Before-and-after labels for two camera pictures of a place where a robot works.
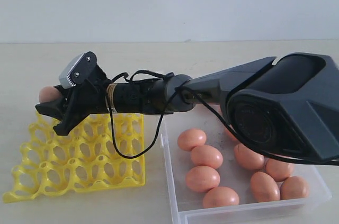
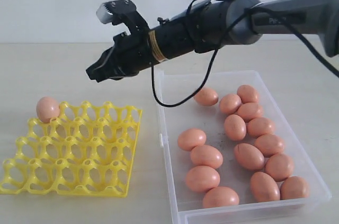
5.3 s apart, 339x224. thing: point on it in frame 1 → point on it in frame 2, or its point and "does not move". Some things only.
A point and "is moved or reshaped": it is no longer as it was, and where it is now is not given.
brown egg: (294, 187) does not move
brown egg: (48, 93) is moved or reshaped
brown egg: (248, 158) does not move
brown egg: (264, 188) does not move
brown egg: (201, 178) does not move
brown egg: (206, 155) does not move
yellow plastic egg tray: (105, 150) is moved or reshaped
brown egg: (279, 170) does not move
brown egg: (188, 139) does not move
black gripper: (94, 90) → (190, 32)
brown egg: (220, 196) does not move
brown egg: (230, 136) is moved or reshaped
